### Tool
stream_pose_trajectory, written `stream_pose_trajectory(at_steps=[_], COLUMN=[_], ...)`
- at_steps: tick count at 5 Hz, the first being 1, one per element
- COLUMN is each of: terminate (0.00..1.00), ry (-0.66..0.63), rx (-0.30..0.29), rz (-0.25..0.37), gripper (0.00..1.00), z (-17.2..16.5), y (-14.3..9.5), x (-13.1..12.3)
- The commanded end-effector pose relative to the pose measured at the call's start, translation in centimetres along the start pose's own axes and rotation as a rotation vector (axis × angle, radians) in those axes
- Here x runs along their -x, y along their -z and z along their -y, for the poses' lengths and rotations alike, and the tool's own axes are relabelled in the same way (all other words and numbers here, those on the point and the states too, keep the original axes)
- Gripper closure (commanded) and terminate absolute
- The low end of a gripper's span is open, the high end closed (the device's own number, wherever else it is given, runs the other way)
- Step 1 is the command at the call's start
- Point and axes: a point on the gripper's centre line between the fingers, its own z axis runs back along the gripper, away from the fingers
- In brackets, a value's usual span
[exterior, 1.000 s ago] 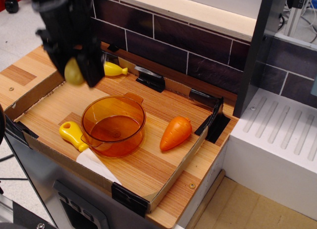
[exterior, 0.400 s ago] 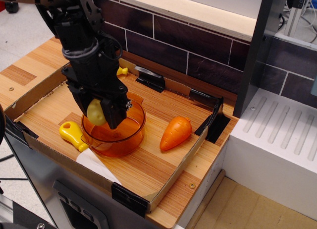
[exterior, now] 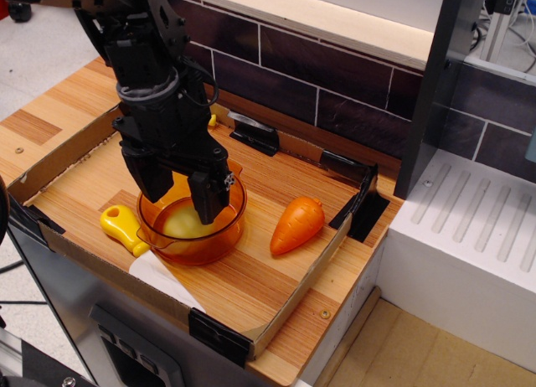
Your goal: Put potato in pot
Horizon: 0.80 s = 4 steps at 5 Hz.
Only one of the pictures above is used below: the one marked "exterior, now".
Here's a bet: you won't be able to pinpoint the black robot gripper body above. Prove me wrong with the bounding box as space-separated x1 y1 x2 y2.
113 68 231 188

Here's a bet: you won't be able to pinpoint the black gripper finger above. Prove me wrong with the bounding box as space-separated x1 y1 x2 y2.
188 172 229 224
121 146 173 203

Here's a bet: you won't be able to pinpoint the yellow toy potato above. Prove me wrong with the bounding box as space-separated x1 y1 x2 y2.
160 201 215 239

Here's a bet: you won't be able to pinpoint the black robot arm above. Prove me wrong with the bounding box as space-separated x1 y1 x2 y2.
25 0 233 224

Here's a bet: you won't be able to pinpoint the orange transparent plastic pot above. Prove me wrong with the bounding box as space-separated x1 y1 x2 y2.
137 160 247 266

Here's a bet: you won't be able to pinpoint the cardboard fence with black tape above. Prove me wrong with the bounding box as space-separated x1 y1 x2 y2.
1 107 399 384

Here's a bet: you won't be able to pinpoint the orange toy carrot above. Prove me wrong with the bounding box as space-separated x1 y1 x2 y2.
270 196 325 255

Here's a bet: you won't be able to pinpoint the black office chair wheel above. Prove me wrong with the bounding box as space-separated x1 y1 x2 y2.
8 2 33 23

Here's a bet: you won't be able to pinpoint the white toy sink drainboard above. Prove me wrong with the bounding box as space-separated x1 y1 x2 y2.
377 151 535 370

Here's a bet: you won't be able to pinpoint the yellow handled white toy knife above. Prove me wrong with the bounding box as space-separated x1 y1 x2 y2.
100 205 206 313

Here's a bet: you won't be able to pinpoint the dark grey vertical post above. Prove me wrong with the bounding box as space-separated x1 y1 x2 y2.
394 0 483 199

